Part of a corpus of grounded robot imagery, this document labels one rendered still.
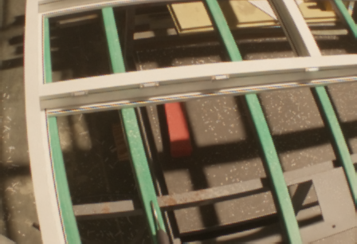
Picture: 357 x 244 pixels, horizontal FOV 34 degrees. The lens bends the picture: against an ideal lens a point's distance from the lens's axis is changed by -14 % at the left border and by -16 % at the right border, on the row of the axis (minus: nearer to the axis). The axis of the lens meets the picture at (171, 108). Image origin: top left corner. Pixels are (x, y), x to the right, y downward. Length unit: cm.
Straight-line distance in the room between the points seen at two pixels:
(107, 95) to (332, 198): 69
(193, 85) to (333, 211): 56
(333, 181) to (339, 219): 14
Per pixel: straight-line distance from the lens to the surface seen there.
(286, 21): 206
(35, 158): 159
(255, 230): 193
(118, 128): 275
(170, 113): 206
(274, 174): 168
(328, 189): 170
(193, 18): 235
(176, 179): 196
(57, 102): 174
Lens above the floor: 223
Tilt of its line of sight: 51 degrees down
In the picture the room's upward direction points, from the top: 5 degrees clockwise
